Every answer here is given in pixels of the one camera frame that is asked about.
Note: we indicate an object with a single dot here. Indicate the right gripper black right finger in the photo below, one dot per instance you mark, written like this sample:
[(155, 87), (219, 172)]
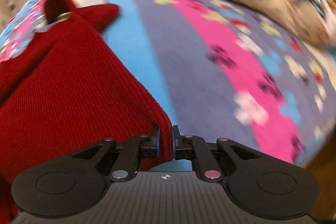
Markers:
[(256, 182)]

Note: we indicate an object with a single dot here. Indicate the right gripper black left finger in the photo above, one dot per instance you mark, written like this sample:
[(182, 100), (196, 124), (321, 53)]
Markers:
[(75, 182)]

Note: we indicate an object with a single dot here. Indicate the red knitted sweater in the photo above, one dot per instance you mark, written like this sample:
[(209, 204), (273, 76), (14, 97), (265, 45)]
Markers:
[(67, 90)]

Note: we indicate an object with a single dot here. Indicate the colourful floral bed blanket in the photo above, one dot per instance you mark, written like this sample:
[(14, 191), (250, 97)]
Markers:
[(216, 68)]

